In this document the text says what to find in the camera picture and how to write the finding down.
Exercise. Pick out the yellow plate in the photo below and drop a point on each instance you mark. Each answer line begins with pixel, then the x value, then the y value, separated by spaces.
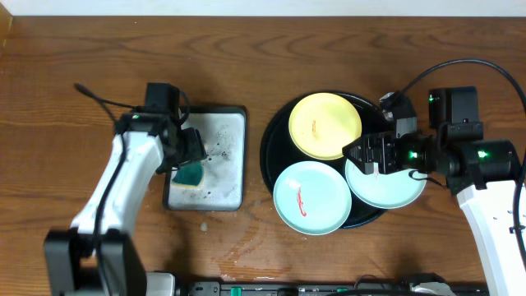
pixel 321 124

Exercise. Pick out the light blue right plate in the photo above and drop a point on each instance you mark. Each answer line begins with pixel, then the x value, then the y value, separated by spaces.
pixel 385 191

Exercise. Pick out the black rectangular soapy tray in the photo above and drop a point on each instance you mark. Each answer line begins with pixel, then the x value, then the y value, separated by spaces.
pixel 223 131

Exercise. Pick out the green yellow sponge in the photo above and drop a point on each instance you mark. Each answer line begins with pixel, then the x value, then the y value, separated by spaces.
pixel 189 175

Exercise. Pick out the light blue front plate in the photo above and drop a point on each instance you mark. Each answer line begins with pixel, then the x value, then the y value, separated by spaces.
pixel 312 198

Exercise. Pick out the black rail at table edge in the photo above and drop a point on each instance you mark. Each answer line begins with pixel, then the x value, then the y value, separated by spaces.
pixel 212 288

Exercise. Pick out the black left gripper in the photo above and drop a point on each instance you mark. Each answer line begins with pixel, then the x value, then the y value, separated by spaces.
pixel 193 146

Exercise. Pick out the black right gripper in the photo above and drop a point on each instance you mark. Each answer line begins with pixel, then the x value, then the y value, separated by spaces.
pixel 380 143

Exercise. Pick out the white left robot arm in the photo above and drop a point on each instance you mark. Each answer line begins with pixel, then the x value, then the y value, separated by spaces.
pixel 96 255

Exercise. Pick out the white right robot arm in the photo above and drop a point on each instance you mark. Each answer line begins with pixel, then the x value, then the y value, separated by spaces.
pixel 482 174

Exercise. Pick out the light blue plate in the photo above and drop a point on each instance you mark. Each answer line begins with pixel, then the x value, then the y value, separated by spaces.
pixel 385 191
pixel 312 198

